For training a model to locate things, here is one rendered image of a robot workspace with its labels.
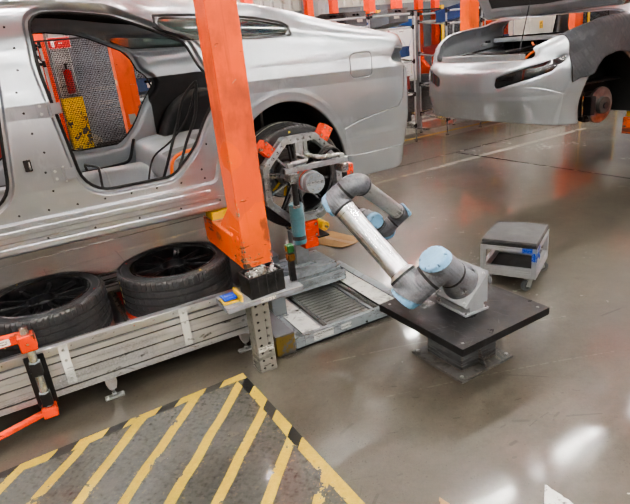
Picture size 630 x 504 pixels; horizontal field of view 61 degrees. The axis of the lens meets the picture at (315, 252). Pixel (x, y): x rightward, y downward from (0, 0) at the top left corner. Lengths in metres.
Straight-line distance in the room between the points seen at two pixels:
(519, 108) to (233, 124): 3.10
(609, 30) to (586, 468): 3.90
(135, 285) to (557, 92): 3.78
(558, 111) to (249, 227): 3.23
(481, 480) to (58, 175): 2.48
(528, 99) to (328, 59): 2.20
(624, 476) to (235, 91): 2.32
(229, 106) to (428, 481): 1.88
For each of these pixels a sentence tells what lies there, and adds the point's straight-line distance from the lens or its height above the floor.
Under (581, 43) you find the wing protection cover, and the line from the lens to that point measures 5.26.
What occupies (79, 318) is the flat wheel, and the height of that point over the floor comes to 0.43.
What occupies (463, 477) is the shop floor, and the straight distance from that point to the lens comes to 2.35.
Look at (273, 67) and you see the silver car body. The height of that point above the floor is 1.52.
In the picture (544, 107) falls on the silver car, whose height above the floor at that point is 0.91.
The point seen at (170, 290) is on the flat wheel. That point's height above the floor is 0.45.
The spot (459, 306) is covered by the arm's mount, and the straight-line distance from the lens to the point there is 2.78.
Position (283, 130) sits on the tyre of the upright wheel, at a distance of 3.36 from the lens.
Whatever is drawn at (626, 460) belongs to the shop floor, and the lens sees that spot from 2.55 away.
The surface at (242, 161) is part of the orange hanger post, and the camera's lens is 2.78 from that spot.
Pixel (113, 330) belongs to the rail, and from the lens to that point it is 2.93.
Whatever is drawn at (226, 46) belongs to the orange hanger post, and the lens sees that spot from 2.73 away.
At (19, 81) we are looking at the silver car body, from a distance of 3.13.
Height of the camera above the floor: 1.63
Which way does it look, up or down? 21 degrees down
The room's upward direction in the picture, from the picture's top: 6 degrees counter-clockwise
